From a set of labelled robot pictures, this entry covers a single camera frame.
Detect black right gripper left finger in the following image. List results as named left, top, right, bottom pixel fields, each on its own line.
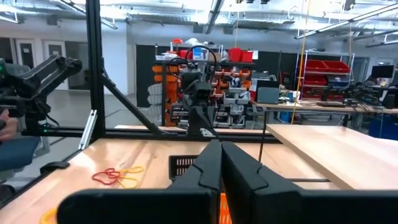
left=169, top=139, right=223, bottom=200

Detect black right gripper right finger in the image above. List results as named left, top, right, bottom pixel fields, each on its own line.
left=221, top=140, right=313, bottom=224

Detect yellow rubber band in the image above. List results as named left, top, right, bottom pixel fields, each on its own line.
left=119, top=166, right=146, bottom=175
left=117, top=175, right=140, bottom=190

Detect red rubber band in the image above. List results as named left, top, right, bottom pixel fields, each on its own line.
left=104, top=167, right=121, bottom=181
left=91, top=167, right=116, bottom=186

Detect yellow coil wristband keyring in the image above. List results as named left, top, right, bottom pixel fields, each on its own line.
left=39, top=207, right=59, bottom=224

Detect storage rack with orange bins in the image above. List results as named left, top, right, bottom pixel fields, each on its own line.
left=151, top=37, right=256, bottom=129

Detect black slotted plastic basket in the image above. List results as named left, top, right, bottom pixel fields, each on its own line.
left=168, top=154, right=201, bottom=183

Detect orange slotted plastic basket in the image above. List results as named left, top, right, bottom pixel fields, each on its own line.
left=218, top=192, right=233, bottom=224

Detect grey box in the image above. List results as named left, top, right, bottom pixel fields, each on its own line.
left=256, top=80, right=281, bottom=105

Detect wooden shelf riser black legs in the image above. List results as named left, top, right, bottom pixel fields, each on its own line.
left=257, top=109, right=398, bottom=191

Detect wooden workbench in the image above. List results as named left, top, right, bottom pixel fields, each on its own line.
left=253, top=98, right=398, bottom=127

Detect silver aluminium bar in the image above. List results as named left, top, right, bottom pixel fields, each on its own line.
left=77, top=108, right=98, bottom=151

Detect metal rack with red bins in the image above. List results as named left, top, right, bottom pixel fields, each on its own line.
left=297, top=49, right=356, bottom=101

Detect blue bin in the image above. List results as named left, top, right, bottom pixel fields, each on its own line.
left=368, top=114, right=398, bottom=141

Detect black table clamp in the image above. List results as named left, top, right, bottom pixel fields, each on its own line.
left=39, top=161, right=70, bottom=175

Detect black monitor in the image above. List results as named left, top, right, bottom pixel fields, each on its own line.
left=371, top=64, right=396, bottom=80

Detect person's leg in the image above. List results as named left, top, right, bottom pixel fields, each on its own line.
left=0, top=136, right=42, bottom=182

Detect person's hand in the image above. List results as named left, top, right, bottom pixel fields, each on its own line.
left=0, top=108, right=19, bottom=141

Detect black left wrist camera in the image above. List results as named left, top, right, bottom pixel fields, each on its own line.
left=192, top=80, right=215, bottom=101

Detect black aluminium rig frame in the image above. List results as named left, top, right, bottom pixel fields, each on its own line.
left=0, top=0, right=282, bottom=208

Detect yellow hanging cable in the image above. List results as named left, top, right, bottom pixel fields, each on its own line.
left=290, top=0, right=312, bottom=125

